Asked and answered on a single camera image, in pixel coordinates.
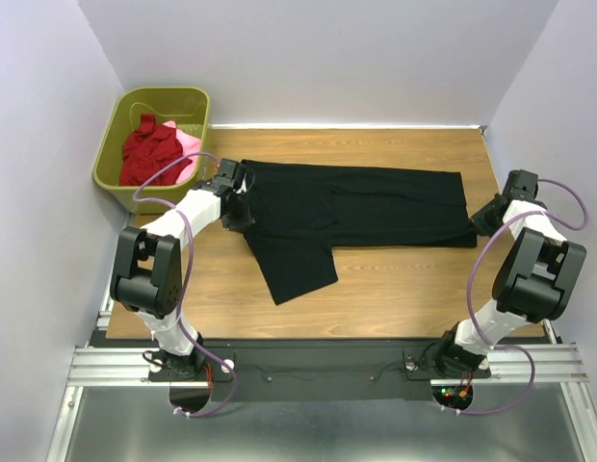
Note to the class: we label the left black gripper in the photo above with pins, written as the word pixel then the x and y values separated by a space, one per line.
pixel 245 219

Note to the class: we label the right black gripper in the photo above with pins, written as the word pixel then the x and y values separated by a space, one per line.
pixel 479 222

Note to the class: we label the black t shirt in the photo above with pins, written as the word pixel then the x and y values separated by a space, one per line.
pixel 302 212

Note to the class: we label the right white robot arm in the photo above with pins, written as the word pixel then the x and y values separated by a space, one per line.
pixel 534 283

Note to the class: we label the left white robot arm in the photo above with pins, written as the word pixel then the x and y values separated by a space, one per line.
pixel 147 277

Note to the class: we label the pink t shirt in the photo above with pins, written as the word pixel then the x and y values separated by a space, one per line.
pixel 190 145

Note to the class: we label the red t shirt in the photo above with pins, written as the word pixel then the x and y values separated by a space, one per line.
pixel 148 149

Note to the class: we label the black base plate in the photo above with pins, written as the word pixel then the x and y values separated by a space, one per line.
pixel 311 370

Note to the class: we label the aluminium frame rail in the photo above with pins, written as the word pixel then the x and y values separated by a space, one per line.
pixel 116 367

